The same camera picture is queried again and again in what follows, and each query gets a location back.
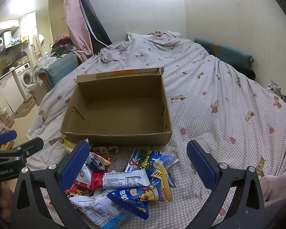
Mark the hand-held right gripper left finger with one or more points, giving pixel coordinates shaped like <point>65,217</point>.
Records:
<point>73,165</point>

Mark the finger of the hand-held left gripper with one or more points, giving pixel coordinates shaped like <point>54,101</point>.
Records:
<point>4,137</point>
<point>29,146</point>

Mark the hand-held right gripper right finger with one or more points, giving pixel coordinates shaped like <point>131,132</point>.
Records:
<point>202,165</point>

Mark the blue cartoon snack packet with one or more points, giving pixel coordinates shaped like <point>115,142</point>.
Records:
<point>155,162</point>

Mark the white barcode snack packet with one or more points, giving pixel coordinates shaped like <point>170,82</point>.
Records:
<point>97,210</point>

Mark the white red snack bar packet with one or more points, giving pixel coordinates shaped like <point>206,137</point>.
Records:
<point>126,179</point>

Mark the blue triangular snack packet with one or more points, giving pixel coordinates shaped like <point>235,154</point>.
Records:
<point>131,202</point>

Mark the brown cardboard box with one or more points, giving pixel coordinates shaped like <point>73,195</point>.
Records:
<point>119,109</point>

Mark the orange red snack packet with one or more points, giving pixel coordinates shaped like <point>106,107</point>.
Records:
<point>81,192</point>

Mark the brown floor mat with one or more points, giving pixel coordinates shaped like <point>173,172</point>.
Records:
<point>26,111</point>

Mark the small brown snack packet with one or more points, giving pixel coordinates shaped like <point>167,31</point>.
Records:
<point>109,149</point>

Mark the white floor cabinet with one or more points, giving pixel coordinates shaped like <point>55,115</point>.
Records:
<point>4,93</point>

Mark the white washing machine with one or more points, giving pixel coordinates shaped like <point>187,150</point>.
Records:
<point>23,76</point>

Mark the checked printed bed sheet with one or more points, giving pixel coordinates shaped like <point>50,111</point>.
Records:
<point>205,100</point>

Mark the hanging towels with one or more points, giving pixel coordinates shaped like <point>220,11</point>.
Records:
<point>37,43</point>

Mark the black cloth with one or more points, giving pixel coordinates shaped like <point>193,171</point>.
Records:
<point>246,72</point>

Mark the pile of clothes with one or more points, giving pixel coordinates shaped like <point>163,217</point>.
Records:
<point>63,45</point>

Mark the grey tabby cat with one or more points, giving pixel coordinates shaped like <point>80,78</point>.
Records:
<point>275,88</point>

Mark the teal cushion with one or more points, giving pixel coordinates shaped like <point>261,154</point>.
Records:
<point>228,51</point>

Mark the pink curtain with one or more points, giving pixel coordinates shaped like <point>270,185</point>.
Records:
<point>73,28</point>

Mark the dark curtain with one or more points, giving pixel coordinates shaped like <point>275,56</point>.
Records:
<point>93,23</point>

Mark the white wall cabinet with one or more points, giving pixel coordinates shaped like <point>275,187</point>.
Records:
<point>6,25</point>

